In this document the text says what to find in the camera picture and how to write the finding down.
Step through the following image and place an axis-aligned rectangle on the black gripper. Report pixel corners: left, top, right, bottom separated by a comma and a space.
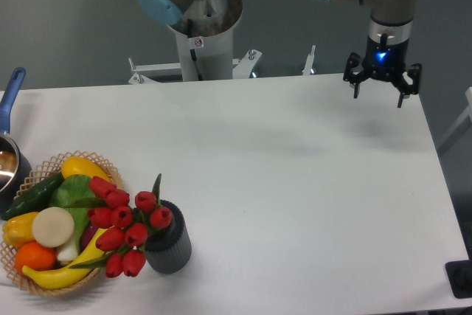
343, 38, 422, 108

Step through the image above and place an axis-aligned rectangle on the red tulip bouquet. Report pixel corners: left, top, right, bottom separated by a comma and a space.
72, 174, 174, 278

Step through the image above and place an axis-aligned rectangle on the dark grey ribbed vase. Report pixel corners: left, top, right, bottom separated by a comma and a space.
144, 200, 192, 274

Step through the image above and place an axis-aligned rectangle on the black device at edge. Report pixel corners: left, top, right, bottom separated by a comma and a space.
445, 260, 471, 299

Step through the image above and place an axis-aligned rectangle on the yellow squash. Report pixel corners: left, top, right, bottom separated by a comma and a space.
60, 156, 112, 182

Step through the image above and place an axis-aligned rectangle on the purple eggplant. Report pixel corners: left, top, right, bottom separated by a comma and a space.
80, 224, 98, 250

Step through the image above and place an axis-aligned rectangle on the green lettuce bok choy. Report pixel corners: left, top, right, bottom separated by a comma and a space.
49, 175, 95, 266

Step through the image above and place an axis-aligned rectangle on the woven wicker basket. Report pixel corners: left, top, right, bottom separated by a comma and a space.
1, 150, 124, 297

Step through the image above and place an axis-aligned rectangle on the green cucumber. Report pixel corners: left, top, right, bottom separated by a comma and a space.
1, 173, 64, 221

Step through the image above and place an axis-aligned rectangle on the beige round disc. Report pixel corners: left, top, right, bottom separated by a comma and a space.
32, 207, 74, 248

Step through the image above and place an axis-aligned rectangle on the orange fruit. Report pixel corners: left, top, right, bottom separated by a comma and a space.
15, 241, 56, 274

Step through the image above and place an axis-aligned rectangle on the yellow banana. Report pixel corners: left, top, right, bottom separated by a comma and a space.
22, 229, 106, 291

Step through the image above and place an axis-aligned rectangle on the yellow bell pepper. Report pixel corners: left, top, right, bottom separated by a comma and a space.
2, 212, 39, 248

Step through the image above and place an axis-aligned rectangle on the white frame at right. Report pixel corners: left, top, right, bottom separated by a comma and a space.
437, 87, 471, 156

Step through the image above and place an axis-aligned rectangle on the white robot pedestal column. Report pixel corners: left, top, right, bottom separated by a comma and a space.
170, 0, 243, 82

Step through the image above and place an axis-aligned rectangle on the white metal base frame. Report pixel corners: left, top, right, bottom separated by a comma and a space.
128, 44, 316, 85

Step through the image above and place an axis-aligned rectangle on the blue handled saucepan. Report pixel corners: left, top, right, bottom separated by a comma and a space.
1, 67, 31, 212

